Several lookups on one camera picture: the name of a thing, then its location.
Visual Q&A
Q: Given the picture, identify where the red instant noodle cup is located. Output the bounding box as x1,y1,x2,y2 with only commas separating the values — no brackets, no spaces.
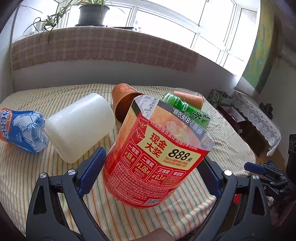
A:
102,95,214,208

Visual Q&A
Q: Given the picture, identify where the orange paper cup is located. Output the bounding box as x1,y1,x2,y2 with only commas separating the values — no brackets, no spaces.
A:
173,90,204,110

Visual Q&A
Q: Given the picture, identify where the white plastic cup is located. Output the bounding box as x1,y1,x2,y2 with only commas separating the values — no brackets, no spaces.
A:
44,93,115,164

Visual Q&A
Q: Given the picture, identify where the brown paper cup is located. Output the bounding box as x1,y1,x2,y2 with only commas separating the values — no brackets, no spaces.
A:
112,83,144,123

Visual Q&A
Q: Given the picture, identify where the white lace cloth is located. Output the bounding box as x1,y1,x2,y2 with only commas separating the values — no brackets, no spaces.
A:
231,90,281,157

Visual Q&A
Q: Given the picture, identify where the striped yellow table cloth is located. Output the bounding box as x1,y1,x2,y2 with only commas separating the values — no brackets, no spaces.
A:
1,84,256,240

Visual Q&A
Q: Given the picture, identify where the green tea bottle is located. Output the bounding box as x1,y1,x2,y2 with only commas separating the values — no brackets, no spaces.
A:
161,92,211,130

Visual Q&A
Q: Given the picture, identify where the green white box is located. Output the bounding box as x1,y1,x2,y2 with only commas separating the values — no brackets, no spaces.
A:
207,89,232,108

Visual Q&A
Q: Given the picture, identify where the grey cloth sleeve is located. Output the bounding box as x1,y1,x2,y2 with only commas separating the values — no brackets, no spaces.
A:
135,228,175,241

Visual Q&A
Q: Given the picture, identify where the blue orange Arctic Ocean bottle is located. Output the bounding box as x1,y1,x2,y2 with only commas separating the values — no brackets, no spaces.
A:
1,108,48,153

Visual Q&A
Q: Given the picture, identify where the brown plaid cloth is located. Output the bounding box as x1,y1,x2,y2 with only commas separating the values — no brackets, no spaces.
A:
10,27,199,73

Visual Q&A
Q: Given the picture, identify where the potted spider plant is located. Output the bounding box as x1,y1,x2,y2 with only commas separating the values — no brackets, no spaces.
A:
24,1,113,43

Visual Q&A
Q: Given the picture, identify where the wall map poster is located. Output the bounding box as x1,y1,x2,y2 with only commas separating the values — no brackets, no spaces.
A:
242,1,278,93

